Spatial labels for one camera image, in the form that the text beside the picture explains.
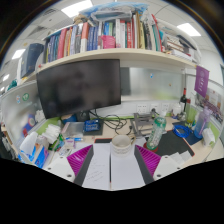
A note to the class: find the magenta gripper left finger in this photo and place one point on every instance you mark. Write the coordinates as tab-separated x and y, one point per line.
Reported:
74	167

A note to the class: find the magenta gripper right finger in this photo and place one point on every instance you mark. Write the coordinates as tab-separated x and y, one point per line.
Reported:
152	166

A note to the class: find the clear plastic water bottle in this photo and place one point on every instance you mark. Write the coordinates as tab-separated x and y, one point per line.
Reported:
157	132

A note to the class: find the purple water jug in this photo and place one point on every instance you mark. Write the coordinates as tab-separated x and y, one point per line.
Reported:
202	122

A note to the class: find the red round coaster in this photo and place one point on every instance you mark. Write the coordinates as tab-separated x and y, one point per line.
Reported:
156	149

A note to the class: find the black desk mat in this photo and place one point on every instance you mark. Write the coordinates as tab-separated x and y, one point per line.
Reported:
170	143

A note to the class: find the white paper sheets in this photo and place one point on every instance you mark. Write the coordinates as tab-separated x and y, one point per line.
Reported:
107	171

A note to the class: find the white sheet on mat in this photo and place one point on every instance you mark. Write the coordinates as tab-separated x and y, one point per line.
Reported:
181	158

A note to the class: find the white tissue box left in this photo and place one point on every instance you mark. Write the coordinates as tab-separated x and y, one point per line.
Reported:
35	147

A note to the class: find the grey metal laptop stand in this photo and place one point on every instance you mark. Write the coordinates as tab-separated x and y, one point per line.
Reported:
142	124

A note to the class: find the blue small box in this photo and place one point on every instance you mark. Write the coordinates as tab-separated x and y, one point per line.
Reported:
91	125

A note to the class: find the white tissue pack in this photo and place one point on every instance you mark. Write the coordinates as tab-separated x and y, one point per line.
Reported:
208	137

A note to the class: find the green drinking glass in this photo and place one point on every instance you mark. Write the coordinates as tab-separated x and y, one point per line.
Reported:
191	113

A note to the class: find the dark wine bottle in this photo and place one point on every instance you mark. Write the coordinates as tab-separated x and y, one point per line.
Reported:
183	100

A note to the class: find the black computer monitor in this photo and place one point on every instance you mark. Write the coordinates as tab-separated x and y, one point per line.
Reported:
79	86

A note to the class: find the purple hanging banner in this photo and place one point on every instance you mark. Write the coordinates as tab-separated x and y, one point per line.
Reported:
201	82

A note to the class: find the wooden book shelf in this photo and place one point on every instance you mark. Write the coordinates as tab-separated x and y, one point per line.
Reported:
128	57

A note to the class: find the dark blue binder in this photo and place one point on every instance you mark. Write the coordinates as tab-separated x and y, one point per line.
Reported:
29	58

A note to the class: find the row of books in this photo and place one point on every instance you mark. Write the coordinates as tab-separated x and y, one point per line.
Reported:
134	32

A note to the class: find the blue plastic bag on books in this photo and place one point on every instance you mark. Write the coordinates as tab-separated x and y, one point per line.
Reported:
113	10

